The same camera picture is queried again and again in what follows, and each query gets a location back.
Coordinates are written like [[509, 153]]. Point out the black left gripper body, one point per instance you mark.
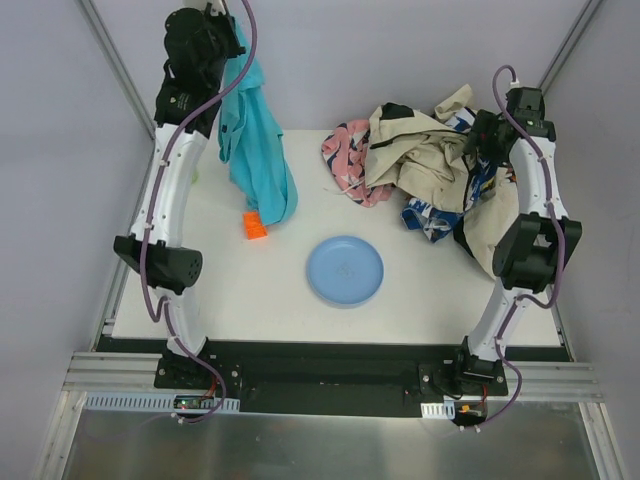
[[226, 38]]

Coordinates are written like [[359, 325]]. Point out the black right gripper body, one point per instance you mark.
[[482, 134]]

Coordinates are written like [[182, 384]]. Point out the beige zippered cloth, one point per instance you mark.
[[395, 129]]

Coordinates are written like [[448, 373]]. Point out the blue patterned cloth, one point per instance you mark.
[[455, 193]]

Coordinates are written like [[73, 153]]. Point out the teal cloth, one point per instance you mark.
[[251, 145]]

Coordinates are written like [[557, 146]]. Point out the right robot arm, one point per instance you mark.
[[533, 253]]

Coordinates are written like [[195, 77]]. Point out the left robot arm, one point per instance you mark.
[[153, 248]]

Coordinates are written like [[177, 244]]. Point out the pink patterned cloth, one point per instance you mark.
[[344, 152]]

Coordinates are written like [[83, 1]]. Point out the orange toy cube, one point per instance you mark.
[[253, 226]]

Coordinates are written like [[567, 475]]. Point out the light blue plate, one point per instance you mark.
[[345, 271]]

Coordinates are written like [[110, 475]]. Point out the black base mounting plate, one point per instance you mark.
[[368, 380]]

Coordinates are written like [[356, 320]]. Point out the aluminium frame rail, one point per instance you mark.
[[116, 64]]

